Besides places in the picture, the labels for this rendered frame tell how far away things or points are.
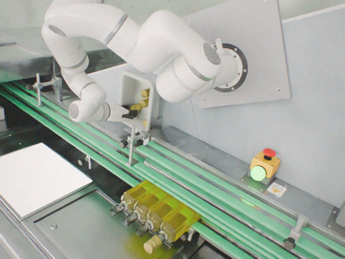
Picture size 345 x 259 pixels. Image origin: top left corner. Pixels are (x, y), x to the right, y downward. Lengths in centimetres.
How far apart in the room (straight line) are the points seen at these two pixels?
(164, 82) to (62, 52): 29
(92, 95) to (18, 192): 53
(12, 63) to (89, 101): 77
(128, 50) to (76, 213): 70
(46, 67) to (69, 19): 111
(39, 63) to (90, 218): 94
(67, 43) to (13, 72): 90
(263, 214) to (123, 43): 59
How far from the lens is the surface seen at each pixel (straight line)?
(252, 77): 95
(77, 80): 103
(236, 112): 103
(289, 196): 98
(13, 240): 113
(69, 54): 85
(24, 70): 172
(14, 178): 137
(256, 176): 95
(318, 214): 96
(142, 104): 119
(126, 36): 68
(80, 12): 67
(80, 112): 102
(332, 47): 90
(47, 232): 113
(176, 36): 64
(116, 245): 107
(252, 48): 94
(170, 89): 71
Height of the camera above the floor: 163
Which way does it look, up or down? 46 degrees down
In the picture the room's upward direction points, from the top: 114 degrees counter-clockwise
